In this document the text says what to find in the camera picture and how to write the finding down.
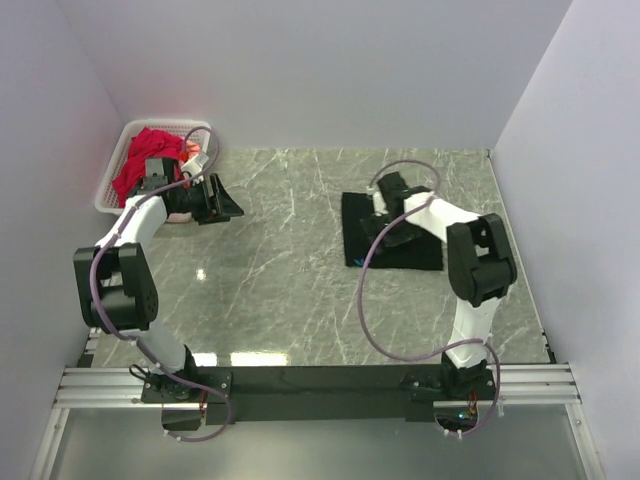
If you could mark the black base crossbar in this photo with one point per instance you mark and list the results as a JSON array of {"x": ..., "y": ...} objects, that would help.
[{"x": 290, "y": 393}]

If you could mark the white plastic laundry basket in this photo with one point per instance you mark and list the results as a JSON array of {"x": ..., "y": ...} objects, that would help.
[{"x": 106, "y": 199}]

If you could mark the red t shirt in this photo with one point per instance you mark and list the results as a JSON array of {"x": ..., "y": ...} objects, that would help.
[{"x": 149, "y": 143}]

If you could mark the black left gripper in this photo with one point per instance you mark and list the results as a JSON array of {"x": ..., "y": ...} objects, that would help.
[{"x": 218, "y": 208}]

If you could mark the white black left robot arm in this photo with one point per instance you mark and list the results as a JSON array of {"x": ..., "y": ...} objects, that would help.
[{"x": 116, "y": 290}]

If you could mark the black t shirt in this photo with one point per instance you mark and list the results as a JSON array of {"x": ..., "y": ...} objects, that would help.
[{"x": 425, "y": 253}]

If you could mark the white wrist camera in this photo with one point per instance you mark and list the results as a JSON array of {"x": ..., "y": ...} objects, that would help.
[
  {"x": 195, "y": 164},
  {"x": 378, "y": 202}
]

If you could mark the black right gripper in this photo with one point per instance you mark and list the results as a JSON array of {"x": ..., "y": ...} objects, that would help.
[{"x": 374, "y": 225}]

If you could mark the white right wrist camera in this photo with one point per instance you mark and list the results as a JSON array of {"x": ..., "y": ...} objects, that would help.
[{"x": 378, "y": 202}]

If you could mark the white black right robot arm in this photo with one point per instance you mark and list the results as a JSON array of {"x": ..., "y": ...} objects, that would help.
[{"x": 480, "y": 268}]

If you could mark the aluminium frame rail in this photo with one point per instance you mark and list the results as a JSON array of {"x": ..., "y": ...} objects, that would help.
[{"x": 256, "y": 292}]

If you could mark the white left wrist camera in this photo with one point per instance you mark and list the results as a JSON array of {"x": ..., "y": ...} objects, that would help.
[{"x": 195, "y": 164}]

